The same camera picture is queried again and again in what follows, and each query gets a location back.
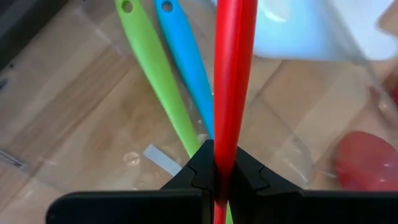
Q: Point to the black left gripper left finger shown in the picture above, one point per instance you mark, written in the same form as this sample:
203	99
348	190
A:
140	208

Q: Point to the red spoon with metal stem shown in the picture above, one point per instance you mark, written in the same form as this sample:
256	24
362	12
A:
367	161

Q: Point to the white plastic tray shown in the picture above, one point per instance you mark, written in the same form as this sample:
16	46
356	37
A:
311	31

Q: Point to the green silicone spatula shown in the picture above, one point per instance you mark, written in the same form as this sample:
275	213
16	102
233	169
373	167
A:
155	77

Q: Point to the clear plastic bin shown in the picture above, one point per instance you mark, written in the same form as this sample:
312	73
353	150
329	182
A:
77	109

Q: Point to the blue silicone spatula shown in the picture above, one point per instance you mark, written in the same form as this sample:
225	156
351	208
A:
186	62

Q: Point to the red silicone spatula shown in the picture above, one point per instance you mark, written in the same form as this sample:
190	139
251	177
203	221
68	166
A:
233	77

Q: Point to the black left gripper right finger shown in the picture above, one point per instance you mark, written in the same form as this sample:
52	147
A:
311	208

